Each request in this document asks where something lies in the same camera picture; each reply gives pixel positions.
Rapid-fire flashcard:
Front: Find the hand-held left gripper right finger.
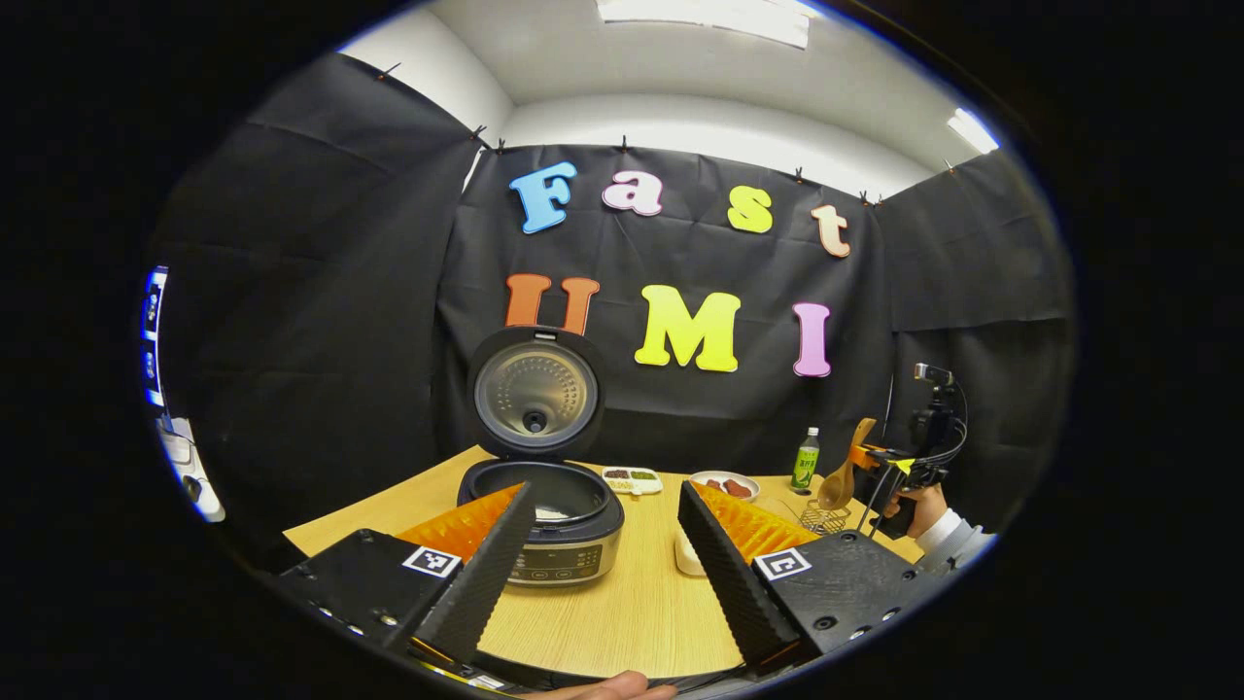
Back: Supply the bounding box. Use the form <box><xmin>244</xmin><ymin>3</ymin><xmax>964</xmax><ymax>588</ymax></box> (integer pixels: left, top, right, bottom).
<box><xmin>677</xmin><ymin>478</ymin><xmax>949</xmax><ymax>672</ymax></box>

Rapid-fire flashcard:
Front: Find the wire chopstick holder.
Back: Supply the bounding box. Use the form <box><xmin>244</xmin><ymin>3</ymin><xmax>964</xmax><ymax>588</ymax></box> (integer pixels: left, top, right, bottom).
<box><xmin>795</xmin><ymin>498</ymin><xmax>856</xmax><ymax>538</ymax></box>

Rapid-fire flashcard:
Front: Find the small ceiling light panel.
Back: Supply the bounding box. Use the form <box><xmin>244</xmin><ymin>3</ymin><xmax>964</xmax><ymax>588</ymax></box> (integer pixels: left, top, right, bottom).
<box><xmin>947</xmin><ymin>107</ymin><xmax>1000</xmax><ymax>155</ymax></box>

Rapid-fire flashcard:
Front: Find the wooden spoon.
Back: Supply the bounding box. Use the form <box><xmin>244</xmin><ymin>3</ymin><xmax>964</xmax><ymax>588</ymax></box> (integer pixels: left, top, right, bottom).
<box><xmin>816</xmin><ymin>417</ymin><xmax>878</xmax><ymax>512</ymax></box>

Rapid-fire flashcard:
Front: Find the black rice cooker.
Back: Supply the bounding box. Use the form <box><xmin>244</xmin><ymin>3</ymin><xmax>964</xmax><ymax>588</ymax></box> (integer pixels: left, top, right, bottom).
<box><xmin>457</xmin><ymin>326</ymin><xmax>626</xmax><ymax>588</ymax></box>

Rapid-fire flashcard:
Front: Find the black backdrop cloth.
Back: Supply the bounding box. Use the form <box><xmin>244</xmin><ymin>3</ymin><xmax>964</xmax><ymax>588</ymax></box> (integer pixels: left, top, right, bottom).
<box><xmin>146</xmin><ymin>53</ymin><xmax>1075</xmax><ymax>555</ymax></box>

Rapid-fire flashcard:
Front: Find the green tea bottle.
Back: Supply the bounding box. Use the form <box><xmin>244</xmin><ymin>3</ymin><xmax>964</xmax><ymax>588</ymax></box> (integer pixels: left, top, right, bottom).
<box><xmin>790</xmin><ymin>427</ymin><xmax>820</xmax><ymax>492</ymax></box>

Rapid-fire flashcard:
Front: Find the white computer desk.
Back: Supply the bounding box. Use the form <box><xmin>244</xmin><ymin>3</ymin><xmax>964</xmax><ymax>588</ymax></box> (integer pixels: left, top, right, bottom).
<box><xmin>155</xmin><ymin>413</ymin><xmax>226</xmax><ymax>524</ymax></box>

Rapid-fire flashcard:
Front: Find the white divided grain dish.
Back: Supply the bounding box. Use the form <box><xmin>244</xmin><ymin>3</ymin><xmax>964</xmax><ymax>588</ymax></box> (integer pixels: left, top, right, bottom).
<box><xmin>602</xmin><ymin>467</ymin><xmax>664</xmax><ymax>496</ymax></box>

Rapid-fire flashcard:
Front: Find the computer monitor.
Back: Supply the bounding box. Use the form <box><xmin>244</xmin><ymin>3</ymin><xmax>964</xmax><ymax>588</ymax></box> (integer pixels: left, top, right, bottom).
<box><xmin>139</xmin><ymin>265</ymin><xmax>171</xmax><ymax>409</ymax></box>

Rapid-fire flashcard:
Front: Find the white round plate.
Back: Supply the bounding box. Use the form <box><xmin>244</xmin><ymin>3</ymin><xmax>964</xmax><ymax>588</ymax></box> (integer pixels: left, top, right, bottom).
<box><xmin>688</xmin><ymin>471</ymin><xmax>761</xmax><ymax>504</ymax></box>

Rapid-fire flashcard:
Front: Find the large ceiling light panel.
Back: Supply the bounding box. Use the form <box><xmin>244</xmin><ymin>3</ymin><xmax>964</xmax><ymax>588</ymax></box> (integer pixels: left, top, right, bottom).
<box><xmin>596</xmin><ymin>0</ymin><xmax>812</xmax><ymax>50</ymax></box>

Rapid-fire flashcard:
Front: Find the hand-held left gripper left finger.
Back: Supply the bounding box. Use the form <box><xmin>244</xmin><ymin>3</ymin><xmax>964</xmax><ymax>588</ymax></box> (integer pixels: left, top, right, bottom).
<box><xmin>277</xmin><ymin>481</ymin><xmax>537</xmax><ymax>667</ymax></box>

